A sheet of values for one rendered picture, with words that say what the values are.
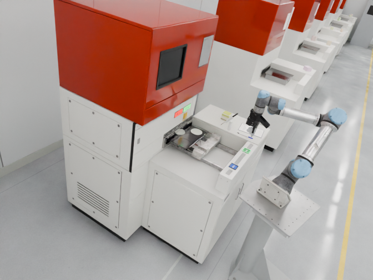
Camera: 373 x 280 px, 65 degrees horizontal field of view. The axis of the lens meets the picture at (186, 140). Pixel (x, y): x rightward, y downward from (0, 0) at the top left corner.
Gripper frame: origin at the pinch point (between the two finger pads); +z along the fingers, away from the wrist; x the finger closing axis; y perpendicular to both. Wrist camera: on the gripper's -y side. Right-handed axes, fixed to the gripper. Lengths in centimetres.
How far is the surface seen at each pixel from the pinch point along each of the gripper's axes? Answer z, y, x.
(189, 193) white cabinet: 38, 21, 46
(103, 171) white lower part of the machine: 42, 85, 66
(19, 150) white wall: 90, 207, 57
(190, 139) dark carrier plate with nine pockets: 21, 45, 9
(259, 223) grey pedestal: 51, -31, 26
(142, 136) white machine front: 2, 59, 57
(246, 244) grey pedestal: 80, -28, 25
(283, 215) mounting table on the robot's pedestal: 29, -43, 32
